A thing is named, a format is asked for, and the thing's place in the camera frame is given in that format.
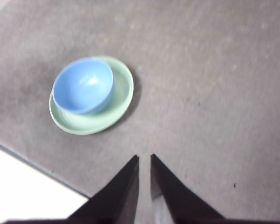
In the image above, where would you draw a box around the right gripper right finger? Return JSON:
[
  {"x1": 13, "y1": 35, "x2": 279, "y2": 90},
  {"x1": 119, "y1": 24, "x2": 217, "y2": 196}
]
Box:
[{"x1": 150, "y1": 154, "x2": 226, "y2": 221}]

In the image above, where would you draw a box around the pale green plate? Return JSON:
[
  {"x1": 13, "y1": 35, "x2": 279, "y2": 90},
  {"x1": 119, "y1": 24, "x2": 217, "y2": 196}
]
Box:
[{"x1": 49, "y1": 55, "x2": 134, "y2": 136}]

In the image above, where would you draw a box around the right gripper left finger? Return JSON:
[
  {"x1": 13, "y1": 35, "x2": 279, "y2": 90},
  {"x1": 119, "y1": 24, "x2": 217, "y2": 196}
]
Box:
[{"x1": 66, "y1": 155, "x2": 140, "y2": 221}]

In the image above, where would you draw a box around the blue ribbed bowl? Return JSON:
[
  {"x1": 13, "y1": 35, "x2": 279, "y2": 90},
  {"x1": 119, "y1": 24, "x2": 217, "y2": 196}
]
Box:
[{"x1": 52, "y1": 57, "x2": 114, "y2": 115}]

